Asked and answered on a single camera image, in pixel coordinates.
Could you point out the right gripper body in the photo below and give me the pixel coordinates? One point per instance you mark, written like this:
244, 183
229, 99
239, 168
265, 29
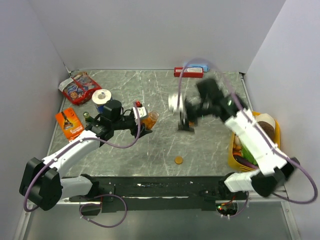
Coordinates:
194, 112

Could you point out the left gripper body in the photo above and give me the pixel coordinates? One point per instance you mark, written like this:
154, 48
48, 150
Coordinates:
128, 123

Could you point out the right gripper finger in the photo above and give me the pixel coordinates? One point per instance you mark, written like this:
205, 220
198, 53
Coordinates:
192, 127
183, 124

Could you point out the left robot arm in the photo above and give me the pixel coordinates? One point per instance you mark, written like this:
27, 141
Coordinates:
43, 181

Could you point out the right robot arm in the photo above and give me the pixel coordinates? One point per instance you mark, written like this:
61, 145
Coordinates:
274, 167

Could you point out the green glass bottle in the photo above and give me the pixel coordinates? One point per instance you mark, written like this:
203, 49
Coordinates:
87, 117

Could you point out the red rectangular box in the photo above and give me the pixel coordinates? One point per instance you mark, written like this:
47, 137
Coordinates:
177, 72

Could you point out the blue toilet paper roll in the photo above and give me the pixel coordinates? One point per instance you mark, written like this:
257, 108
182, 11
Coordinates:
100, 97

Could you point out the blue packet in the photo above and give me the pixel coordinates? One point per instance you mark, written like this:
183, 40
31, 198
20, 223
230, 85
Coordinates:
197, 66

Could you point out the yellow basket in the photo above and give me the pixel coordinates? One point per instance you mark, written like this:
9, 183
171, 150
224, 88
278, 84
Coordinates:
235, 158

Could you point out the orange razor package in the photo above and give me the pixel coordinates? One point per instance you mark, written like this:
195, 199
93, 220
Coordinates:
69, 123

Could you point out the red snack bag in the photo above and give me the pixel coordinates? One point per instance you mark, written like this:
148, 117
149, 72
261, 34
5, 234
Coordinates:
79, 88

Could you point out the green toy cabbage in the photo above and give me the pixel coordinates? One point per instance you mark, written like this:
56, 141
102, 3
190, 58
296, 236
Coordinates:
247, 154

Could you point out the brown white plush toy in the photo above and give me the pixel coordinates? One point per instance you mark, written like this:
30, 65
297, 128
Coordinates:
268, 124

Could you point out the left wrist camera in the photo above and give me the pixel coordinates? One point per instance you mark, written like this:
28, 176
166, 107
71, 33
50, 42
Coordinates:
139, 111

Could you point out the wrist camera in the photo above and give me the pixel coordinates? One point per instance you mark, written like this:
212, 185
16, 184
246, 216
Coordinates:
139, 111
176, 103

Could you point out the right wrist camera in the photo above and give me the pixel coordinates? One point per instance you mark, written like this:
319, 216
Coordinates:
176, 103

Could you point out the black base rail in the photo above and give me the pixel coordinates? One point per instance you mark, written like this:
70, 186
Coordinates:
146, 193

